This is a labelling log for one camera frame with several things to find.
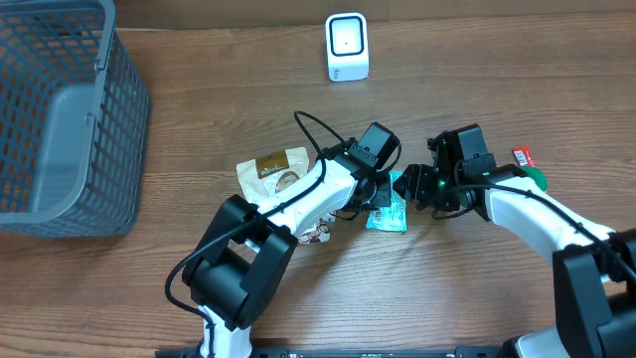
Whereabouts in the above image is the white barcode scanner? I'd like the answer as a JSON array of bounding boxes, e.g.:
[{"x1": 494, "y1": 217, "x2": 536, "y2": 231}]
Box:
[{"x1": 325, "y1": 12, "x2": 370, "y2": 83}]

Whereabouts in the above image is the red snack bar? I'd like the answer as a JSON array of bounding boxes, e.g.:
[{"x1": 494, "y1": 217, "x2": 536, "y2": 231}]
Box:
[{"x1": 512, "y1": 146, "x2": 536, "y2": 167}]

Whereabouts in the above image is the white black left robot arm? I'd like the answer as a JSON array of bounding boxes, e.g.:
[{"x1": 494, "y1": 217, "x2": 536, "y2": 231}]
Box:
[{"x1": 182, "y1": 122, "x2": 401, "y2": 357}]

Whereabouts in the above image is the teal tissue packet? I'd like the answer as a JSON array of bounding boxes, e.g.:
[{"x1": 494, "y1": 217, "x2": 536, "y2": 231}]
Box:
[{"x1": 366, "y1": 170, "x2": 407, "y2": 233}]

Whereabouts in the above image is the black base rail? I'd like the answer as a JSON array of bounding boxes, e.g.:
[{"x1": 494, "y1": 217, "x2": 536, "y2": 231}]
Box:
[{"x1": 154, "y1": 345, "x2": 508, "y2": 358}]

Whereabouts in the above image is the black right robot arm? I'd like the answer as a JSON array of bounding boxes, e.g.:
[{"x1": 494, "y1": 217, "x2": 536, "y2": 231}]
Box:
[{"x1": 394, "y1": 124, "x2": 635, "y2": 358}]

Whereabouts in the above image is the white snack wrapper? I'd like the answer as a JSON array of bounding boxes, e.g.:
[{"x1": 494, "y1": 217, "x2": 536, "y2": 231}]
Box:
[{"x1": 236, "y1": 147, "x2": 332, "y2": 244}]

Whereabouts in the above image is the green lid jar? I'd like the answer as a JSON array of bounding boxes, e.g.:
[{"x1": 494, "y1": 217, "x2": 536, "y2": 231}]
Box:
[{"x1": 521, "y1": 166, "x2": 548, "y2": 192}]

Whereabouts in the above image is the grey plastic mesh basket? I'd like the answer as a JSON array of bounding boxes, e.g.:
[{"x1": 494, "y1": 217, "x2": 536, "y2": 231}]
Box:
[{"x1": 1, "y1": 0, "x2": 151, "y2": 238}]

